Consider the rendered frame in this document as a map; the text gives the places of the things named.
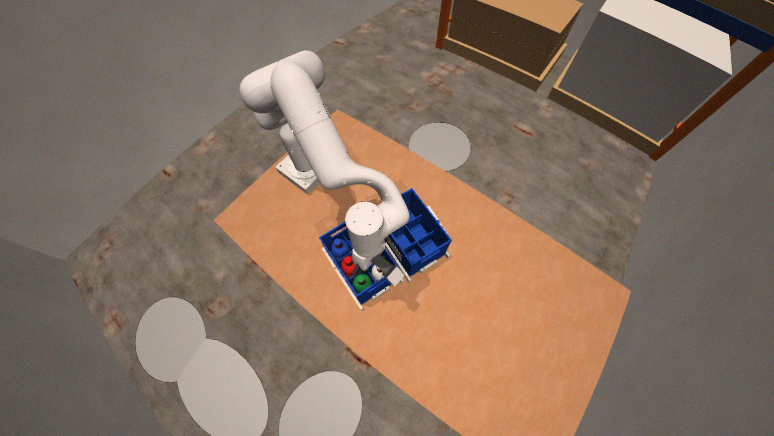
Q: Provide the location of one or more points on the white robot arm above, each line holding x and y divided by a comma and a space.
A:
300, 105

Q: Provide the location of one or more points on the white bottle with grey label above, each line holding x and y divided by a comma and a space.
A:
376, 273

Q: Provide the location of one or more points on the blue plastic crate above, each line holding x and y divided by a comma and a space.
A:
422, 233
366, 294

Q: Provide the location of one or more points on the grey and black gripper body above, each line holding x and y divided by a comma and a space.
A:
363, 262

